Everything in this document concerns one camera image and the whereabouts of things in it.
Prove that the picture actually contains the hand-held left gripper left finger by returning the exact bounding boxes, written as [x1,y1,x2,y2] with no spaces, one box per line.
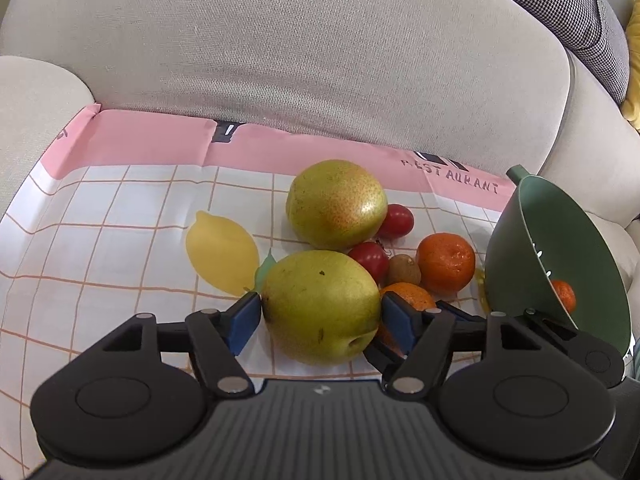
[100,291,263,397]

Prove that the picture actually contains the brown kiwi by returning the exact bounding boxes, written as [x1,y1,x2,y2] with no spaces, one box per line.
[382,254,422,286]

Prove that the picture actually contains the beige sofa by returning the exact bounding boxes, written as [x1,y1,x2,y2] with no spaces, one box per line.
[0,0,640,341]

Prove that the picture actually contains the orange mandarin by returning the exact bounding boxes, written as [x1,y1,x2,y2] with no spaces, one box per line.
[376,282,439,356]
[550,280,577,313]
[416,233,476,296]

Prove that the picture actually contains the yellow cushion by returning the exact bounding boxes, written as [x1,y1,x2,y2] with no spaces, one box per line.
[620,0,640,133]

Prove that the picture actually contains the yellow-green pear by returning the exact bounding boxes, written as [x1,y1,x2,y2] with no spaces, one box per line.
[286,160,389,251]
[261,250,383,366]

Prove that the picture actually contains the green colander bowl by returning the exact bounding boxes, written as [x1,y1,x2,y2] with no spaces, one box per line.
[484,165,632,358]

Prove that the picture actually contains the red cherry tomato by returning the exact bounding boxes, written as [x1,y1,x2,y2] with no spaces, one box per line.
[347,241,390,286]
[376,204,415,239]

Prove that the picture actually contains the houndstooth cushion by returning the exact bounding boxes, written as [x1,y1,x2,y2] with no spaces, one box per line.
[490,0,630,106]

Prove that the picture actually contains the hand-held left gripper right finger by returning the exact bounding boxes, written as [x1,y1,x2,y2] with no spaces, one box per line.
[362,292,551,395]

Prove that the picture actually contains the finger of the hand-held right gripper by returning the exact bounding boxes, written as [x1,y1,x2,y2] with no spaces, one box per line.
[522,309,626,388]

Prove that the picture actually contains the pink checkered printed mat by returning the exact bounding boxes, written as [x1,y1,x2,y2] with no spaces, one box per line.
[0,103,521,480]

